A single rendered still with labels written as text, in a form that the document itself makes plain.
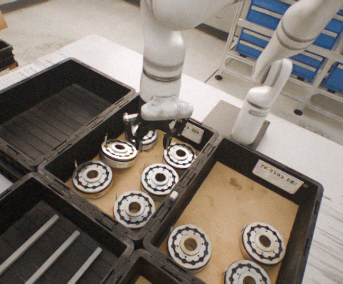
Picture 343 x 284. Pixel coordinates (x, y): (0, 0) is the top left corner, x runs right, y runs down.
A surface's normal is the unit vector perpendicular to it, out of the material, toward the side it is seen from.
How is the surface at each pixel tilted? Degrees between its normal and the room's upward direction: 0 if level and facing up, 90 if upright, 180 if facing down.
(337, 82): 90
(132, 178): 0
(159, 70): 89
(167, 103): 7
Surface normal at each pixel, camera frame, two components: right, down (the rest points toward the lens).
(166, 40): 0.17, -0.52
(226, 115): 0.14, -0.69
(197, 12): 0.63, 0.63
